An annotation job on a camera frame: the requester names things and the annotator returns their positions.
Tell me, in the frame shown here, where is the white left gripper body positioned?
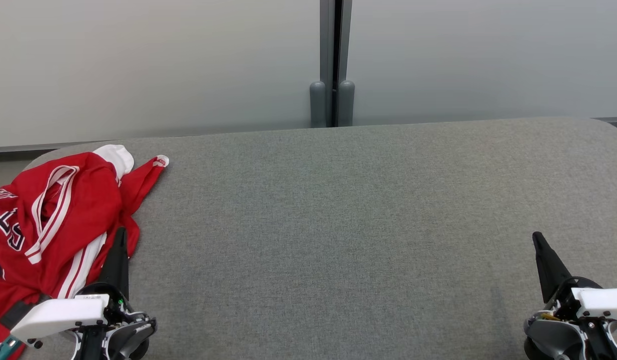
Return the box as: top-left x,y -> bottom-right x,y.
11,283 -> 127,342

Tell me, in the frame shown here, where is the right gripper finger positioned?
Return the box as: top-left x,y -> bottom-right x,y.
532,231 -> 573,303

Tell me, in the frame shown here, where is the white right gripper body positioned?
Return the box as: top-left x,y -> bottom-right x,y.
544,277 -> 617,323

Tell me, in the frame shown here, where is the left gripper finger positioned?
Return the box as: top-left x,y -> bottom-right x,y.
96,227 -> 130,301

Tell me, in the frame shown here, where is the red basketball jersey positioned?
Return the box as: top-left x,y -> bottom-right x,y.
0,144 -> 135,360

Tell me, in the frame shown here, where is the red shorts white trim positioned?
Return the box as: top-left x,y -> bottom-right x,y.
58,155 -> 170,301

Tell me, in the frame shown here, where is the grey cylindrical bumper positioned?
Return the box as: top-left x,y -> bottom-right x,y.
309,81 -> 328,129
337,80 -> 356,127

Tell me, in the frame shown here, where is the teal left camera connector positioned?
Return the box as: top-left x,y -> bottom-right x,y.
0,335 -> 20,360

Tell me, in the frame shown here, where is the grey metal partition post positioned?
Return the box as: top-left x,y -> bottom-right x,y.
319,0 -> 353,128

